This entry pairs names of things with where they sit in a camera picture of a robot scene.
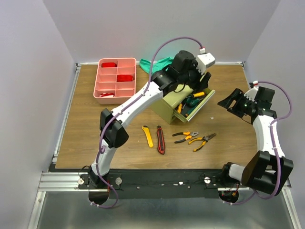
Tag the red item back compartment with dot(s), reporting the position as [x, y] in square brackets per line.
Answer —
[109, 65]

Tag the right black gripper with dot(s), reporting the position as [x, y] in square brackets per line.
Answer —
[238, 105]

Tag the red black utility knife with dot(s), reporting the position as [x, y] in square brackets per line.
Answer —
[161, 142]

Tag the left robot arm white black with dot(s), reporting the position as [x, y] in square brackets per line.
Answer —
[185, 69]

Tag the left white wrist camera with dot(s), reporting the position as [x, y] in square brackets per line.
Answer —
[204, 60]

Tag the green stubby screwdriver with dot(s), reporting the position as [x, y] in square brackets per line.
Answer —
[193, 102]
[188, 99]

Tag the needle nose pliers orange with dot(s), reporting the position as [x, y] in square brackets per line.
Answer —
[204, 140]

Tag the green cloth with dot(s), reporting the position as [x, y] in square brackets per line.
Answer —
[157, 66]

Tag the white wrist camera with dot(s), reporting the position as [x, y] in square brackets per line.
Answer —
[251, 93]
[204, 60]

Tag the yellow tester screwdriver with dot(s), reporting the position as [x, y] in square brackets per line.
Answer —
[199, 94]

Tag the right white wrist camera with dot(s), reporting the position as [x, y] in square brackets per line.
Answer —
[251, 93]

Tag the long green screwdriver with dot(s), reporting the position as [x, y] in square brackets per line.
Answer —
[189, 111]

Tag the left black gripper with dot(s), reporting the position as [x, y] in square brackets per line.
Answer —
[198, 87]

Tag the combination pliers orange handles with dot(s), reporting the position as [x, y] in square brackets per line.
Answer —
[187, 136]

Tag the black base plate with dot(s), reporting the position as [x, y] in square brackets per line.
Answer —
[161, 183]

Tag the pink compartment tray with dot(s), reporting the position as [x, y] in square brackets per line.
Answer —
[115, 80]

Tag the olive green drawer cabinet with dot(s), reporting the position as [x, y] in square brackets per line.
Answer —
[166, 108]

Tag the red white item front compartment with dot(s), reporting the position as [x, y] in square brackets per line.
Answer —
[106, 95]

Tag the yellow utility knife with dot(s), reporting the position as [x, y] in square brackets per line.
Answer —
[148, 135]

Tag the red item middle compartment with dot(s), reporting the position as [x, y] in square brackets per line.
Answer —
[124, 78]

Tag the aluminium rail frame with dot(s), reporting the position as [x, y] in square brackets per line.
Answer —
[77, 143]

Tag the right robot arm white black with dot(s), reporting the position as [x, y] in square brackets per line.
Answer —
[269, 169]

